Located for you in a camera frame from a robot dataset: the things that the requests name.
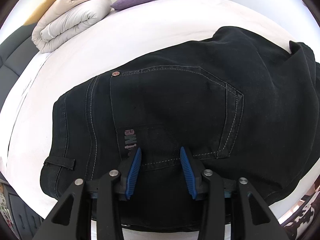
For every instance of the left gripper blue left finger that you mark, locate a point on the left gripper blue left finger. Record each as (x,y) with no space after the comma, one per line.
(129,170)

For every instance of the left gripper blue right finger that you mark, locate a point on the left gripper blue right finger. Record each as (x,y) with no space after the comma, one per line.
(192,169)

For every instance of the black denim pants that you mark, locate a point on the black denim pants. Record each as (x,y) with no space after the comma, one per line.
(239,103)

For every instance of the patterned floor rug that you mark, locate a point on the patterned floor rug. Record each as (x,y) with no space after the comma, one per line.
(300,221)

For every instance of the folded beige duvet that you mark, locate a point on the folded beige duvet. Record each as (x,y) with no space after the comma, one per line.
(65,19)

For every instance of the yellow pillow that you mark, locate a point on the yellow pillow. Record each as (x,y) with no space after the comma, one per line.
(39,12)

